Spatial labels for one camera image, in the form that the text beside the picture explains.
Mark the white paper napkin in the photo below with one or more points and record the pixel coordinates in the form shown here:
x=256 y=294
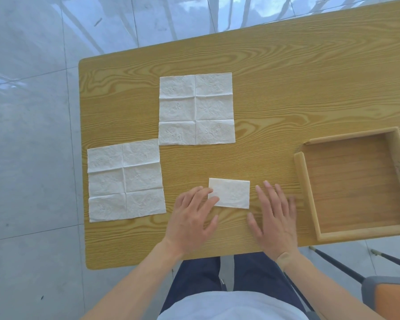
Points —
x=126 y=179
x=233 y=193
x=196 y=108

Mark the wooden tray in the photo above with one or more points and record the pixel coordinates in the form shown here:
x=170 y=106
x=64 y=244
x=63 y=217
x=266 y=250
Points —
x=353 y=183

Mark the grey orange chair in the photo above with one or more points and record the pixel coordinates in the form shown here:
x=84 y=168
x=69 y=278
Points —
x=386 y=296

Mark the person's left hand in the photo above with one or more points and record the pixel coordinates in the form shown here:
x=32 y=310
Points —
x=188 y=226

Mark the person's left forearm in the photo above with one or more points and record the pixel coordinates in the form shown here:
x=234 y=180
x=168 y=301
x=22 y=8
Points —
x=136 y=286

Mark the person's right forearm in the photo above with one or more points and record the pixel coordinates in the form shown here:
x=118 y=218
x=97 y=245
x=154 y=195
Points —
x=326 y=293

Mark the beige adhesive bandage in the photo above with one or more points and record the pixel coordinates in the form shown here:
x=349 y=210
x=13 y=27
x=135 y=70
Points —
x=284 y=259

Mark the dark blue trousers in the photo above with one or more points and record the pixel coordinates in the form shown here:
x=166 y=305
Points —
x=200 y=273

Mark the person's right hand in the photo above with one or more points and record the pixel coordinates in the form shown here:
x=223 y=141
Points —
x=278 y=229

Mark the small dark twig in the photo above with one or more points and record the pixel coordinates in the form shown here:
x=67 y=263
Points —
x=97 y=21

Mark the white shirt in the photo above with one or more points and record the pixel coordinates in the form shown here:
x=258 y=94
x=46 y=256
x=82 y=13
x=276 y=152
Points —
x=230 y=308

